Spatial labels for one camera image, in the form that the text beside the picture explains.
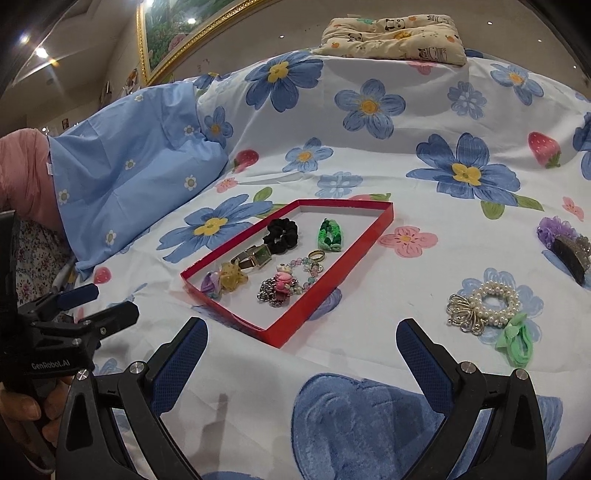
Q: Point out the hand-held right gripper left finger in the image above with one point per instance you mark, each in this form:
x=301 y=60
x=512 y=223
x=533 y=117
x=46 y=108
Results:
x=184 y=360

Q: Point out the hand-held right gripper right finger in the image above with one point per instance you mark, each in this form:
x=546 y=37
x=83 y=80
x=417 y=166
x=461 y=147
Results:
x=422 y=364

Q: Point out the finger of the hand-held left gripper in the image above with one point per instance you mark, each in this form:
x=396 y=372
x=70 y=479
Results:
x=115 y=316
x=78 y=295

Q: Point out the red shallow tray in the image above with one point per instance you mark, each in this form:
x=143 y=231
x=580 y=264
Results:
x=332 y=275

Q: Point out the person's left hand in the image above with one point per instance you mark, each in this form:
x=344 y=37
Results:
x=53 y=401

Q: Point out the small floral print cloth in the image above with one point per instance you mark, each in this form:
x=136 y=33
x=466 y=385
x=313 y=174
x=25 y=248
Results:
x=37 y=258

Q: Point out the silver butterfly brooch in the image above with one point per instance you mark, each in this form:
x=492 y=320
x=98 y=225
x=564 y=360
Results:
x=461 y=309

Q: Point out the yellow translucent hair clip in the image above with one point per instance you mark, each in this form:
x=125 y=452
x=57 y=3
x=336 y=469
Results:
x=233 y=277

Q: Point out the light blue pillow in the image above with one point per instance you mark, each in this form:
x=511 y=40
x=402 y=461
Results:
x=129 y=184

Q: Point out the pink character hair clip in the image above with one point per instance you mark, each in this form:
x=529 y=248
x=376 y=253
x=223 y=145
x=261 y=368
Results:
x=282 y=279

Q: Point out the pink pillow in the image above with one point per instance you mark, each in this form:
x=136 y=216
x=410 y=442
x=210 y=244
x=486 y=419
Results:
x=23 y=175

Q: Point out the black scrunchie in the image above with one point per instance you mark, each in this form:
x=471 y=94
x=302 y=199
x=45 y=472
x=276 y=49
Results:
x=288 y=240

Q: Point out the purple flower hair clip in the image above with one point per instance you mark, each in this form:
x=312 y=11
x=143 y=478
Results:
x=568 y=254

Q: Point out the floral printed bedsheet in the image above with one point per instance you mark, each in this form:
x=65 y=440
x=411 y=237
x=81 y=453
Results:
x=369 y=152

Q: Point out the gold framed painting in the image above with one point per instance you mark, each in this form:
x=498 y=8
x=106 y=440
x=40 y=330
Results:
x=157 y=27

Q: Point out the beige panda print cushion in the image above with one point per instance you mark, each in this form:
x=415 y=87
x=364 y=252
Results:
x=392 y=41

